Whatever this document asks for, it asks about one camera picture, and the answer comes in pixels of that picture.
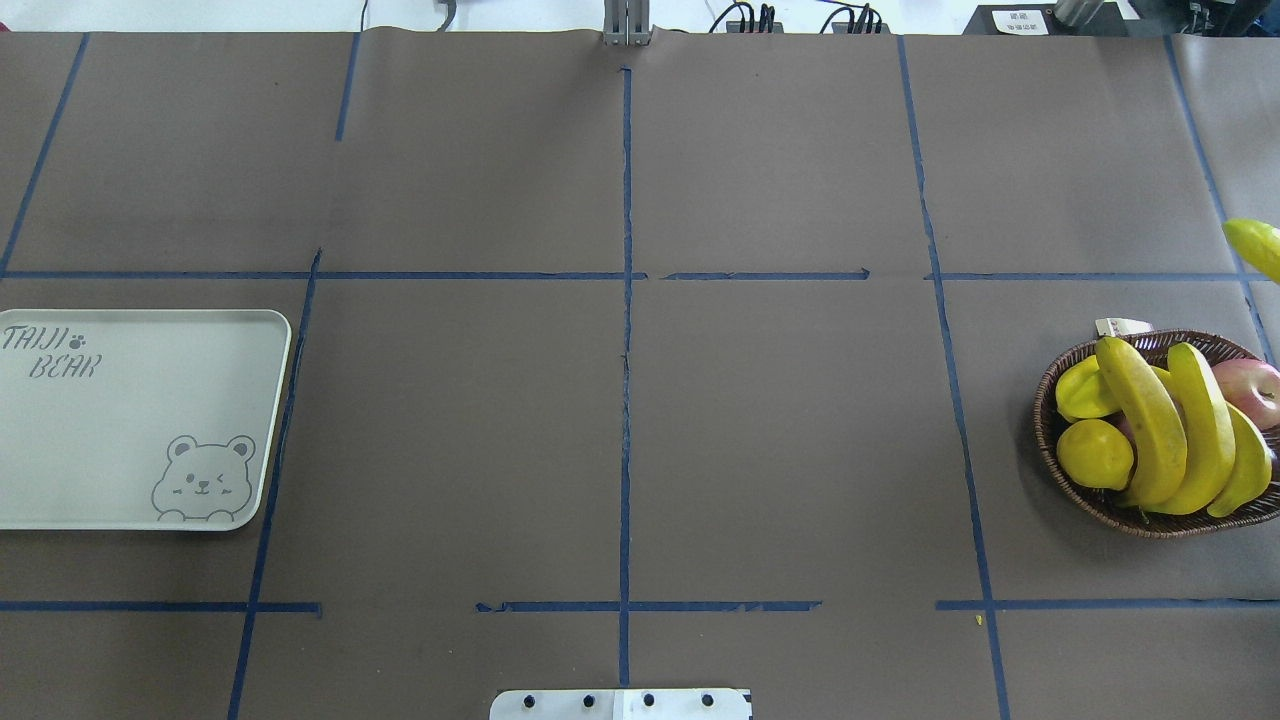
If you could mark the white bear print tray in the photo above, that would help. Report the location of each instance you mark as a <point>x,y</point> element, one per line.
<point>138,419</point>

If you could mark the black box with white label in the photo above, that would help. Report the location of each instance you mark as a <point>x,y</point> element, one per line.
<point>1085,19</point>

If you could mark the yellow star fruit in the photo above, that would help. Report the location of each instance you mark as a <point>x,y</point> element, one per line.
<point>1082,392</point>

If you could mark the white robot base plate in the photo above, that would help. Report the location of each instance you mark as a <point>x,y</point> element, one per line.
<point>621,703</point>

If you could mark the white paper basket tag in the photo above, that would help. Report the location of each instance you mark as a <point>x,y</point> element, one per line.
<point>1120,327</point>

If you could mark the yellow lemon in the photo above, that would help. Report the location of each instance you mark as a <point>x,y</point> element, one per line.
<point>1095,454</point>

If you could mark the yellow-green banana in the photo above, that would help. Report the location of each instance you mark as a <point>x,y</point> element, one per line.
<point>1256,243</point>

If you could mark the red apple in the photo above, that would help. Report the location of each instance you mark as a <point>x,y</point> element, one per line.
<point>1252,387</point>

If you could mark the grey aluminium frame post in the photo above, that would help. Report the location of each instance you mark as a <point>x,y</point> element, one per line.
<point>626,23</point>

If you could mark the black power strip with cables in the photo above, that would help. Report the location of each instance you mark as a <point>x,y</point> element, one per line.
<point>804,17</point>

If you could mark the brown wicker basket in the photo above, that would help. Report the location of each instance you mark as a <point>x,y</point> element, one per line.
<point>1048,425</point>

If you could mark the yellow banana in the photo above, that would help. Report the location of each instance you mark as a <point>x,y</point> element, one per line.
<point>1252,468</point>
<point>1161,447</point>
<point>1209,431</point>

